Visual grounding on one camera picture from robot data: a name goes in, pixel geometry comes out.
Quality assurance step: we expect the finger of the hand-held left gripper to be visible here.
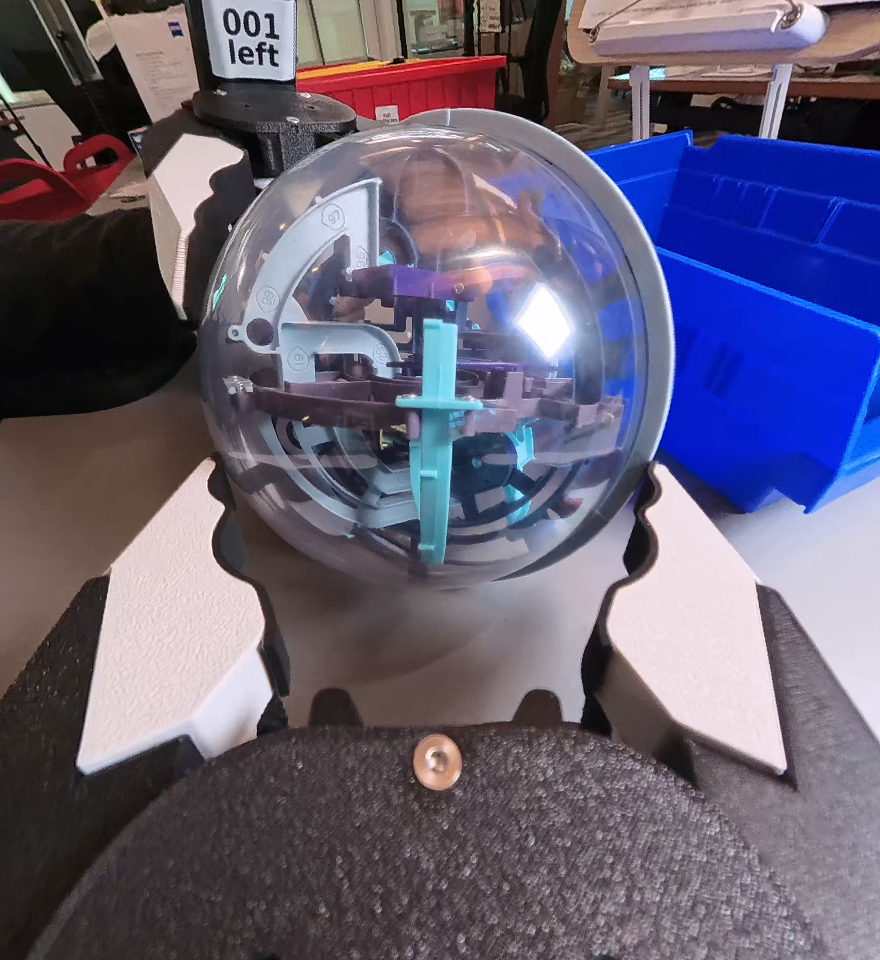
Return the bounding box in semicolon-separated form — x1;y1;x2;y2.
137;126;265;325

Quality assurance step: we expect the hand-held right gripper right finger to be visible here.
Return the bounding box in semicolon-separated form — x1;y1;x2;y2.
596;462;790;780

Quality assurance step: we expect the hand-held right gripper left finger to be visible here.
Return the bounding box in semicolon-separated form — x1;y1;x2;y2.
76;458;292;777

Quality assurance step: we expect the clear plastic maze ball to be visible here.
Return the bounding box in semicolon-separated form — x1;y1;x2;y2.
200;108;675;591

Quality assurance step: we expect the white printed sign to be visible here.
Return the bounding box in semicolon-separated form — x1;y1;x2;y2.
107;8;211;124

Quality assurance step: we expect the red plastic bin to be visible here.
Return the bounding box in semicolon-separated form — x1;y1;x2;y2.
296;56;510;126

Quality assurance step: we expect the blue plastic bin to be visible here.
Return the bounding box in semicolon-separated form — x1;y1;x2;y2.
587;128;880;516

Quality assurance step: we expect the wooden instruction board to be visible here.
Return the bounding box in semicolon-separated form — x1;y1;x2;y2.
566;0;880;70

